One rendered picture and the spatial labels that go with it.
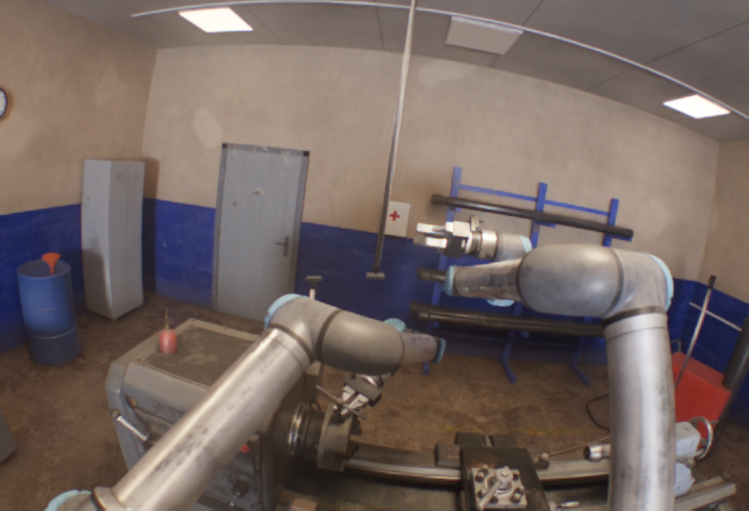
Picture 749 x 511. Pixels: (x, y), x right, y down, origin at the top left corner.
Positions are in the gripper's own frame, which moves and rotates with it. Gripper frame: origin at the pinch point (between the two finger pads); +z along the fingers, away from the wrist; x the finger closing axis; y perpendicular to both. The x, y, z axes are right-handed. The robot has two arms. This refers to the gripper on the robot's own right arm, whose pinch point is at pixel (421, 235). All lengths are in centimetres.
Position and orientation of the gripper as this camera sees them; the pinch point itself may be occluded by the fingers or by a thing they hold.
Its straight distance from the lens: 109.1
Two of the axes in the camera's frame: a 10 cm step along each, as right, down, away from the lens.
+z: -9.9, -1.5, 0.6
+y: -1.6, 8.4, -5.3
